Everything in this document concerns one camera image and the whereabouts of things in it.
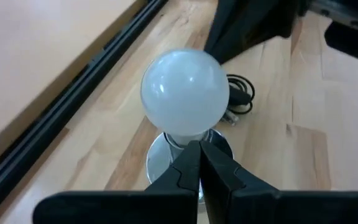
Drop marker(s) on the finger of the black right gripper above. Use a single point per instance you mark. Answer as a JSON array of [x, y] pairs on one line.
[[353, 42], [247, 28]]

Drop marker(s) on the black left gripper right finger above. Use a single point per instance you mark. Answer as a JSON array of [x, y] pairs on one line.
[[244, 202]]

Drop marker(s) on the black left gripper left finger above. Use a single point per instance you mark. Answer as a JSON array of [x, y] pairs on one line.
[[166, 202]]

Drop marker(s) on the white round lightbulb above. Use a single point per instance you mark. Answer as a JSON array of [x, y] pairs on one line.
[[185, 93]]

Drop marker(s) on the chrome lamp base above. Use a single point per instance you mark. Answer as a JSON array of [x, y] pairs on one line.
[[158, 160]]

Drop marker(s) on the black table edge rail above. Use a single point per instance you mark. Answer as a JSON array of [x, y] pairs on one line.
[[57, 109]]

